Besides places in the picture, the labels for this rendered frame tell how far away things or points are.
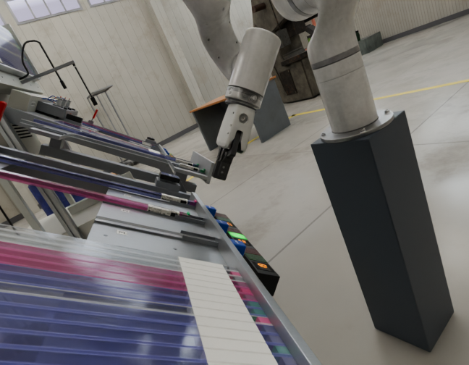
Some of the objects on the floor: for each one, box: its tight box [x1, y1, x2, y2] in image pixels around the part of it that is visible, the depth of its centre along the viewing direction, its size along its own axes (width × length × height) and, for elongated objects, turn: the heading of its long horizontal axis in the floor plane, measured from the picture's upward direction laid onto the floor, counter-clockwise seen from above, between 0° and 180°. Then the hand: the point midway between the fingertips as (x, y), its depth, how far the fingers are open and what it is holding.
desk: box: [190, 75, 291, 151], centre depth 479 cm, size 68×133×71 cm, turn 91°
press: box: [251, 0, 320, 104], centre depth 579 cm, size 129×114×246 cm
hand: (221, 170), depth 73 cm, fingers closed
